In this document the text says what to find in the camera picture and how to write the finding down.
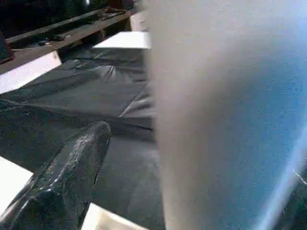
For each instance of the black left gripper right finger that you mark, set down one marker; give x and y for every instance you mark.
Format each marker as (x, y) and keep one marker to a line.
(298, 206)

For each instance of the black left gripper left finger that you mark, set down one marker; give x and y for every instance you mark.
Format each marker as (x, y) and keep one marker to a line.
(57, 182)

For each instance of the white plastic table top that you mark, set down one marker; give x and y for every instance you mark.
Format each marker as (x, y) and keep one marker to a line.
(9, 182)

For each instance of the white plastic table leg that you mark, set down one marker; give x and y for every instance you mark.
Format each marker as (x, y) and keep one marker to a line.
(225, 115)

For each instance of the black plastic mat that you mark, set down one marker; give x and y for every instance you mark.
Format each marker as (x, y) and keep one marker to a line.
(96, 96)

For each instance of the black low cabinet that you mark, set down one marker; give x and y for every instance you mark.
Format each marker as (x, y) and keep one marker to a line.
(48, 24)

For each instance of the white drawer unit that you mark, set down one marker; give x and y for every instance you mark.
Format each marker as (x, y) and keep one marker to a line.
(139, 21)

